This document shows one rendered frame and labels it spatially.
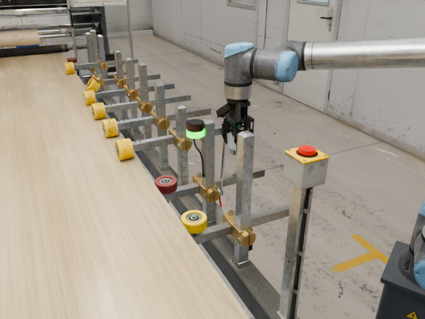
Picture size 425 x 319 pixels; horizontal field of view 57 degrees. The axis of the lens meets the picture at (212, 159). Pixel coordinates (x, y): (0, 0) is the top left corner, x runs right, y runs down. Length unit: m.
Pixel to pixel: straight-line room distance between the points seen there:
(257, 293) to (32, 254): 0.65
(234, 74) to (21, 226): 0.78
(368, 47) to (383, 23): 2.95
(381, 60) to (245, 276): 0.77
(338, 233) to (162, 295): 1.93
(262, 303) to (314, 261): 1.29
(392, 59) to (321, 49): 0.20
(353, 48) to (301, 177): 0.53
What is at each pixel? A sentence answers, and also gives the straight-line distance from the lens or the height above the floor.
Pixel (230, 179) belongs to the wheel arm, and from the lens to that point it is 1.50.
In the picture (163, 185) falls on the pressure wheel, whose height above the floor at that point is 0.91.
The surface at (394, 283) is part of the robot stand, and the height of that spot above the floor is 0.60.
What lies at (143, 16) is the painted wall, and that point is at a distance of 10.43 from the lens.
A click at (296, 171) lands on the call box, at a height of 1.19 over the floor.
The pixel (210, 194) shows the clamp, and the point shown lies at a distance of 1.40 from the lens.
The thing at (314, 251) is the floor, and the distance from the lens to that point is 2.56.
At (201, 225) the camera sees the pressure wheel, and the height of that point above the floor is 0.90.
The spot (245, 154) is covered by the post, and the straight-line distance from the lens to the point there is 1.10.
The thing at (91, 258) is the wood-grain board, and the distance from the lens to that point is 1.11.
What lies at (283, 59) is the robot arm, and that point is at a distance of 1.16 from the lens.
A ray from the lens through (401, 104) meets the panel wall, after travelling 4.09.
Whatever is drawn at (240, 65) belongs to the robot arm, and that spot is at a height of 1.32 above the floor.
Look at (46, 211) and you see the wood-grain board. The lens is 1.34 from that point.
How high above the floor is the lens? 1.59
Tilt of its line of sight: 27 degrees down
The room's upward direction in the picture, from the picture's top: straight up
